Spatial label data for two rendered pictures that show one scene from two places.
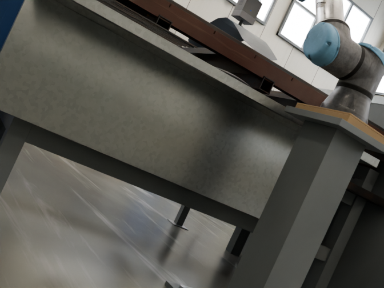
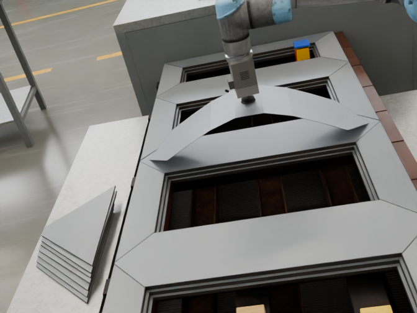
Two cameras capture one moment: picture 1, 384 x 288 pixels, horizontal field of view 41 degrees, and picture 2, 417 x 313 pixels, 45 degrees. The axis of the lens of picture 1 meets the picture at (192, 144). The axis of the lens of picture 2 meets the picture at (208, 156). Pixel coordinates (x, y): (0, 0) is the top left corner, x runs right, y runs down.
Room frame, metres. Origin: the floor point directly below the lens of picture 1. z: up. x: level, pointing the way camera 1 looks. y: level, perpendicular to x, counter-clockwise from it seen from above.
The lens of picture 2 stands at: (1.56, 1.19, 1.66)
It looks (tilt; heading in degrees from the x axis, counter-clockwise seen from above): 32 degrees down; 305
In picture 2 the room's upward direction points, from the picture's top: 14 degrees counter-clockwise
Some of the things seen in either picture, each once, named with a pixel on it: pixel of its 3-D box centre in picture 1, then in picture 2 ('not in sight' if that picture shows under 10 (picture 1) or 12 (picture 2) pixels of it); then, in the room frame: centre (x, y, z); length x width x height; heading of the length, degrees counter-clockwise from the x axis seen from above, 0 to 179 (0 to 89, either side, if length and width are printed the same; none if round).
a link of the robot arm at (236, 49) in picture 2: not in sight; (237, 45); (2.20, 0.03, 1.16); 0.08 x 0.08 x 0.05
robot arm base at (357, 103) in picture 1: (348, 104); not in sight; (1.56, -0.38, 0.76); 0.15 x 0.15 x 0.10
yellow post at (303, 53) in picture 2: not in sight; (304, 68); (2.27, -0.62, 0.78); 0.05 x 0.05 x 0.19; 26
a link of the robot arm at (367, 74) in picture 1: (362, 69); not in sight; (1.56, -0.38, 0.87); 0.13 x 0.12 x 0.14; 113
